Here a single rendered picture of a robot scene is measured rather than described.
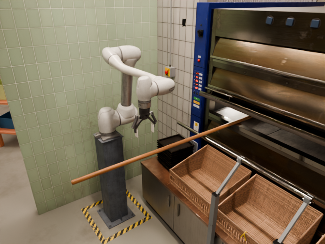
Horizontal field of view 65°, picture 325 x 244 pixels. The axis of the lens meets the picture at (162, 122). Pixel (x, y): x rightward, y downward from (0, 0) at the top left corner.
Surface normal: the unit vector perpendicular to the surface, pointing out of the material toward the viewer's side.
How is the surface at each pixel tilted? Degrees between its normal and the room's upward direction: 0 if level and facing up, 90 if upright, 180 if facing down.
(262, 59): 70
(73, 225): 0
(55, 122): 90
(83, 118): 90
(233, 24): 90
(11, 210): 0
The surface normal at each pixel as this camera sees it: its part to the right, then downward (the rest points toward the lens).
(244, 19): -0.83, 0.24
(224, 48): -0.77, -0.08
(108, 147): 0.59, 0.35
